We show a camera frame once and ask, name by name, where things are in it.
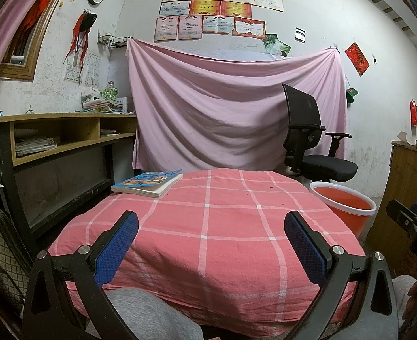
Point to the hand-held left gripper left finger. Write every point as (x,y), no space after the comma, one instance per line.
(118,248)

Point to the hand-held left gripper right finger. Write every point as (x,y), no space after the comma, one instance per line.
(306,248)

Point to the red bucket with white rim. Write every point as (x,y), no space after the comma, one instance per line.
(343,198)

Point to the wooden cabinet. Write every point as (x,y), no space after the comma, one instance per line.
(410,184)

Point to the person's right leg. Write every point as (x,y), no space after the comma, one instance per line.
(403,287)

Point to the person's leg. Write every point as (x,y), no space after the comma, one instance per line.
(403,287)
(152,315)

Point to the blue illustrated book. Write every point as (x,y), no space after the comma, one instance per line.
(146,182)

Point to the person's left leg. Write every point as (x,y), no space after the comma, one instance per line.
(152,315)

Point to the black office chair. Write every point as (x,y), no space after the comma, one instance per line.
(329,164)

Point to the pink checked tablecloth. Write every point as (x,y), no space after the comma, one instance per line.
(212,248)

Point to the beige patterned bag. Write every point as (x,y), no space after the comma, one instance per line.
(3,248)

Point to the thin stack of papers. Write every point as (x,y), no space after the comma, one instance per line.
(109,132)

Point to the green cap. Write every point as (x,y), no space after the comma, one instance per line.
(352,95)

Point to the thick stack of papers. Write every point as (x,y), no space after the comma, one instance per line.
(35,147)

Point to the stack of books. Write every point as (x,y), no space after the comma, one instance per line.
(98,107)

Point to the wooden desk with shelf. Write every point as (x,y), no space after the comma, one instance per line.
(45,118)

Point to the glass jar with green contents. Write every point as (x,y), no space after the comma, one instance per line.
(110,92)

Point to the hanging pink sheet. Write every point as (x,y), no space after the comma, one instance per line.
(222,113)

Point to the green landscape photo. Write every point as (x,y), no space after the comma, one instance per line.
(283,49)
(269,41)

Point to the small black white photo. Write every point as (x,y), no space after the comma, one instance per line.
(300,35)

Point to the hanging red ribbons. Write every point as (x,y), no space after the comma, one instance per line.
(79,35)

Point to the pink curtain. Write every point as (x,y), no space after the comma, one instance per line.
(6,24)

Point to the red cloth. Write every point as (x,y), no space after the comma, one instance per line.
(38,10)

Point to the red hanging wall ornament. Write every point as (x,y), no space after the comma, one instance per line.
(414,113)

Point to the red paper wall decoration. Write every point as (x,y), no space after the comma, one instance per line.
(357,58)

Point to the paper wall calendar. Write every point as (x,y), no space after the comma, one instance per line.
(88,72)

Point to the wooden window frame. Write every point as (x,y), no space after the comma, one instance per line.
(35,49)

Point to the group of wall certificates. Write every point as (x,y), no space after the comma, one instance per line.
(215,14)

